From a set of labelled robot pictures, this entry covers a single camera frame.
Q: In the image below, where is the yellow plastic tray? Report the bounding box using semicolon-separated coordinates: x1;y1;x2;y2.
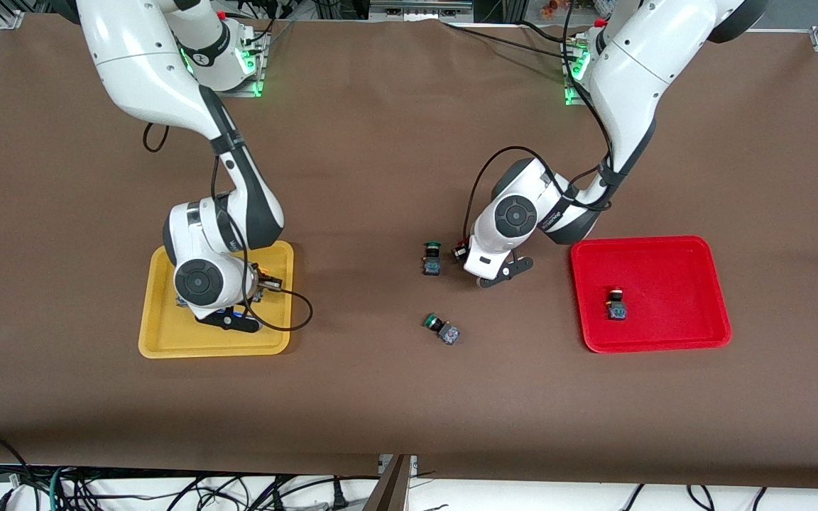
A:
138;241;295;359

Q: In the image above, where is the brown table mat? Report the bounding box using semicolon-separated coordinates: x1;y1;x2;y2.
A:
0;14;818;490

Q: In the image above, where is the red plastic tray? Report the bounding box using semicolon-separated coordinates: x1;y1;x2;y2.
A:
569;235;733;354

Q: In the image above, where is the wooden table leg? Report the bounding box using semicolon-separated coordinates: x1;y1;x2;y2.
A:
362;454;414;511

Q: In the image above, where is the grey metal box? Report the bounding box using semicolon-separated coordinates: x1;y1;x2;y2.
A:
369;0;475;23

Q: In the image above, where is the black floor cable bundle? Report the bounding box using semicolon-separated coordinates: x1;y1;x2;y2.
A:
61;472;381;511

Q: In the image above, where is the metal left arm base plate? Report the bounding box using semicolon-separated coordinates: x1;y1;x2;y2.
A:
562;37;594;107

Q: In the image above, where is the black cable on mat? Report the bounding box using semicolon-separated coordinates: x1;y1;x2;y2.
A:
441;20;580;61

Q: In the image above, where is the green floor cable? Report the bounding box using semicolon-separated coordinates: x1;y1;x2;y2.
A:
48;465;69;511

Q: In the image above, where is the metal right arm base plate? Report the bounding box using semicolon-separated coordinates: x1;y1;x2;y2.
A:
235;27;268;98

